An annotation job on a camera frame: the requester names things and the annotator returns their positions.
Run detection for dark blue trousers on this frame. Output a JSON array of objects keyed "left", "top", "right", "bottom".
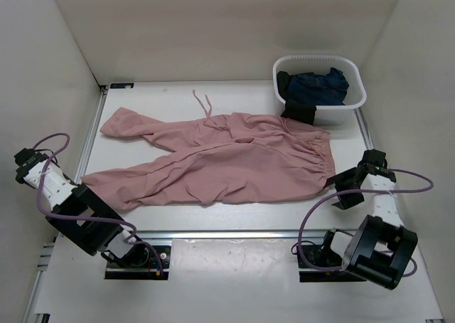
[{"left": 287, "top": 68, "right": 350, "bottom": 106}]

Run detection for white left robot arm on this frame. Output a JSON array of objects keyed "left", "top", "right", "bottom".
[{"left": 14, "top": 148, "right": 164, "bottom": 272}]

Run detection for aluminium table edge rail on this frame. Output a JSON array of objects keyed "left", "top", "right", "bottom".
[{"left": 38, "top": 230, "right": 388, "bottom": 242}]

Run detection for pink trousers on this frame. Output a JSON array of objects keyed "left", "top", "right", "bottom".
[{"left": 82, "top": 100, "right": 336, "bottom": 211}]

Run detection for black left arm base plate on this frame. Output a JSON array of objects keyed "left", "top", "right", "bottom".
[{"left": 101, "top": 240, "right": 172, "bottom": 281}]

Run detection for black trousers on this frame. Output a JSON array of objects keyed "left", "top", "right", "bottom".
[{"left": 277, "top": 71, "right": 316, "bottom": 125}]

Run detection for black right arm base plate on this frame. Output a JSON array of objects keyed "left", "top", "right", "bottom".
[{"left": 291, "top": 243, "right": 367, "bottom": 284}]

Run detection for white plastic basket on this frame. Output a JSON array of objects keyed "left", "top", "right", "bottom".
[{"left": 272, "top": 55, "right": 367, "bottom": 125}]

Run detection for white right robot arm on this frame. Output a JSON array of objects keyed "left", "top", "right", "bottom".
[{"left": 319, "top": 149, "right": 418, "bottom": 290}]

